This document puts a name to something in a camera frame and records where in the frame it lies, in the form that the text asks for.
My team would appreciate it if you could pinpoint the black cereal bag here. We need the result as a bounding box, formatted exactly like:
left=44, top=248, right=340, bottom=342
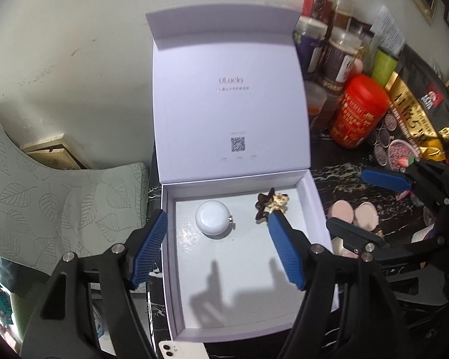
left=374, top=43, right=449, bottom=169

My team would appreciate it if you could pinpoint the red tin canister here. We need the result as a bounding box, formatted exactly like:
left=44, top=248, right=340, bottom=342
left=329, top=74, right=392, bottom=149

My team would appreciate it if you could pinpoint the amber jar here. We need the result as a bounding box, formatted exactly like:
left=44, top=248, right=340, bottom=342
left=331, top=0, right=356, bottom=31

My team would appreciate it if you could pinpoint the nut jar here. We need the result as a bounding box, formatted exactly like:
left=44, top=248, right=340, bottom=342
left=357, top=26, right=377, bottom=72

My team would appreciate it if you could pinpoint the pink round case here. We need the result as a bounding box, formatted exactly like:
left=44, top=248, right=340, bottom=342
left=328, top=200, right=354, bottom=223

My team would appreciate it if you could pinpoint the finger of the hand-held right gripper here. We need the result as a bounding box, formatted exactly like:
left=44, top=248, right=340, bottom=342
left=361, top=159, right=449, bottom=210
left=326, top=218, right=447, bottom=261

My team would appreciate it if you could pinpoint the dark herb jar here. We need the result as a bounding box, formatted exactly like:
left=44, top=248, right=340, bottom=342
left=324, top=28, right=360, bottom=85

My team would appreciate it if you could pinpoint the white paper sheet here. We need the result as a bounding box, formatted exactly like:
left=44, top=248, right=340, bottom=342
left=370, top=4, right=408, bottom=55

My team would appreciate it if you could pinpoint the white smartphone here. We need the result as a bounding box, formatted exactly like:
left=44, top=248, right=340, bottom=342
left=157, top=340, right=206, bottom=359

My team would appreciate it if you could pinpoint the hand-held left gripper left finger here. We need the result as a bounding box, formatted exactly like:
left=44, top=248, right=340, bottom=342
left=20, top=209, right=169, bottom=359

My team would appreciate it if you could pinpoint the blue printed bag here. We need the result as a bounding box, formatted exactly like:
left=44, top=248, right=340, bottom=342
left=0, top=284, right=16, bottom=328

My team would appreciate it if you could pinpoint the green canister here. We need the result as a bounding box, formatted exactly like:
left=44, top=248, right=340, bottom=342
left=371, top=48, right=399, bottom=86

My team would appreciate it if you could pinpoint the clear plastic tub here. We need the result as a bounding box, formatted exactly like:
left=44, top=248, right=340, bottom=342
left=305, top=80, right=328, bottom=128

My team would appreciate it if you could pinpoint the brown flower hair claw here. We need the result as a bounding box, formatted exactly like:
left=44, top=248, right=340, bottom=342
left=254, top=188, right=289, bottom=222

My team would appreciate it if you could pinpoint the purple label jar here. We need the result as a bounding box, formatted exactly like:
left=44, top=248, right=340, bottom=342
left=294, top=18, right=329, bottom=75

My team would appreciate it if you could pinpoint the white round compact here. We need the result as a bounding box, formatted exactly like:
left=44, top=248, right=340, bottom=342
left=195, top=201, right=234, bottom=238

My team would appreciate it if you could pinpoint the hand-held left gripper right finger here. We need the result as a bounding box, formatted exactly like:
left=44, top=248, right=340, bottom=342
left=267, top=211, right=410, bottom=359

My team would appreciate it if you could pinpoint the white gift box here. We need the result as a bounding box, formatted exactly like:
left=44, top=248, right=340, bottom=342
left=145, top=5, right=339, bottom=344

